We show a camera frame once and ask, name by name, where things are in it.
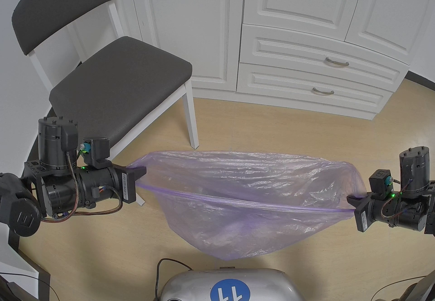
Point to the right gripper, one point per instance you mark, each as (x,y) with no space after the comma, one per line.
(377,211)

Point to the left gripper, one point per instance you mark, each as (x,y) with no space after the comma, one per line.
(98,184)

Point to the purple plastic bag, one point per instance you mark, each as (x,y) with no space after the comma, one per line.
(238,197)

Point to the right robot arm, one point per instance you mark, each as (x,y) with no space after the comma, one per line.
(413,170)

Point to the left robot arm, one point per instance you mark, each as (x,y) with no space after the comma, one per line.
(20,204)

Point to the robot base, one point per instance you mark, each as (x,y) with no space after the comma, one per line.
(190,287)

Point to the grey padded white chair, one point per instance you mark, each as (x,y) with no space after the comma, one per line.
(119,89)

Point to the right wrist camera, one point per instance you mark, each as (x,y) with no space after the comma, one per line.
(379,180)

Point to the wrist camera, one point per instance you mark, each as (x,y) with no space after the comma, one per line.
(379,180)
(100,152)

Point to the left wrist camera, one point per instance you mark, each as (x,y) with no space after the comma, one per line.
(100,152)

